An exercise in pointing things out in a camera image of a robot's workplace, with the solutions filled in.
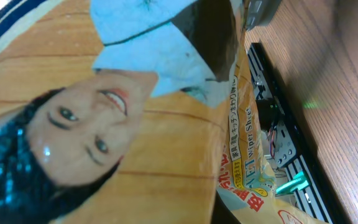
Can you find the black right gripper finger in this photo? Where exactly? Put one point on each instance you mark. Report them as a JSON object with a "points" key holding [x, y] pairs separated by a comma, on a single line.
{"points": [[221, 214]]}

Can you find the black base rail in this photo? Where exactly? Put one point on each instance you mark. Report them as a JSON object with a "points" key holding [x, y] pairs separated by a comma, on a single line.
{"points": [[288, 152]]}

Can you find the yellow snack bag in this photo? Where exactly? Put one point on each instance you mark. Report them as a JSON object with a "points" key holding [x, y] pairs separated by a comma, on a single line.
{"points": [[131, 112]]}

